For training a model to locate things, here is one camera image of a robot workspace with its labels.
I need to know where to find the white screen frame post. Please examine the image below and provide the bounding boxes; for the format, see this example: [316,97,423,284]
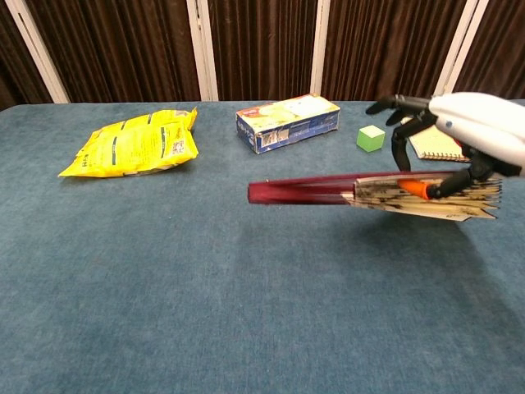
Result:
[309,0,331,96]
[4,0,71,104]
[186,0,219,102]
[431,0,489,100]

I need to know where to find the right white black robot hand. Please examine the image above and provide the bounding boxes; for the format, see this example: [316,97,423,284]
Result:
[365,92,525,202]

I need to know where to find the cream spiral notebook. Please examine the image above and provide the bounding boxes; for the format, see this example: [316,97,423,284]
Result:
[409,118,471,163]

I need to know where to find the blue white carton box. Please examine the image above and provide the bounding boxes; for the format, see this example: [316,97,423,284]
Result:
[235,93,341,156]

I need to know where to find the green cube block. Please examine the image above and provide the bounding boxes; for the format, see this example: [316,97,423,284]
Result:
[356,125,386,153]

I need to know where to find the blue velvet table cloth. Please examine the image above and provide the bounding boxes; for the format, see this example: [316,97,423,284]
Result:
[0,100,525,394]

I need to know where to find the yellow snack bag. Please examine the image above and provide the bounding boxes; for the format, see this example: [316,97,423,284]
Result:
[57,106,200,179]

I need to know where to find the red ribbed paper folding fan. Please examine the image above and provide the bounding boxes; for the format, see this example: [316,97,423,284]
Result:
[247,170,504,222]

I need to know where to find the dark brown pleated curtain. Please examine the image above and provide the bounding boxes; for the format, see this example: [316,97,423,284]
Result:
[0,0,525,112]

